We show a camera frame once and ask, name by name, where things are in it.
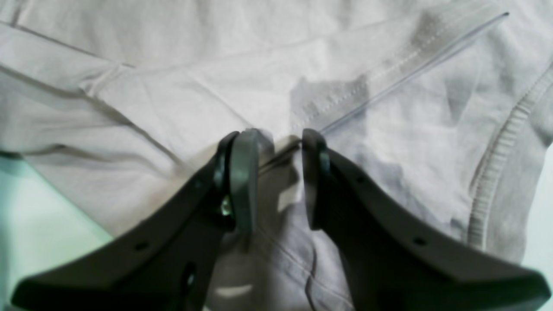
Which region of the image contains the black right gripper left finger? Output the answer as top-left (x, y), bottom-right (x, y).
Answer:
top-left (11, 129), bottom-right (274, 311)

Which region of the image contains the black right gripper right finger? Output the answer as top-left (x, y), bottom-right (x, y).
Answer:
top-left (302, 129), bottom-right (551, 311)

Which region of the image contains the mauve pink T-shirt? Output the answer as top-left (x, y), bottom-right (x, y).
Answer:
top-left (1, 0), bottom-right (552, 311)

